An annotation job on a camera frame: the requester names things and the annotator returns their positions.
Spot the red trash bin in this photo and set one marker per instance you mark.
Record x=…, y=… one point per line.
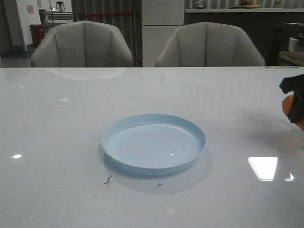
x=37, y=34

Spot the white cabinet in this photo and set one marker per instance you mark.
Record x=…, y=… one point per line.
x=159, y=19

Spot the grey upholstered chair left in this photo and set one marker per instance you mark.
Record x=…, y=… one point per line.
x=83, y=44

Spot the grey upholstered chair right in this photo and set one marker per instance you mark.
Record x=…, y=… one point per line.
x=209, y=44

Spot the grey upholstered chair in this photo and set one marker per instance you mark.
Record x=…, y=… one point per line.
x=83, y=44
x=209, y=44

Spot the orange toy corn cob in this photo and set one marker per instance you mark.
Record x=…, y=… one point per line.
x=286, y=107

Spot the fruit bowl on counter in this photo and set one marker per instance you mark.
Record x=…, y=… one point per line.
x=247, y=4

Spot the red barrier belt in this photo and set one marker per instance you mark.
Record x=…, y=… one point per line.
x=102, y=15

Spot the dark wooden side table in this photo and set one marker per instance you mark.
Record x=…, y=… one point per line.
x=286, y=37

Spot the beige cushion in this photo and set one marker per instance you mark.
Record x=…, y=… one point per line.
x=290, y=58

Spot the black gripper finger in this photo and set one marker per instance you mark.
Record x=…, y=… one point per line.
x=295, y=83
x=296, y=111

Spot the light blue round plate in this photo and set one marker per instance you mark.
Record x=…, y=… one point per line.
x=154, y=144

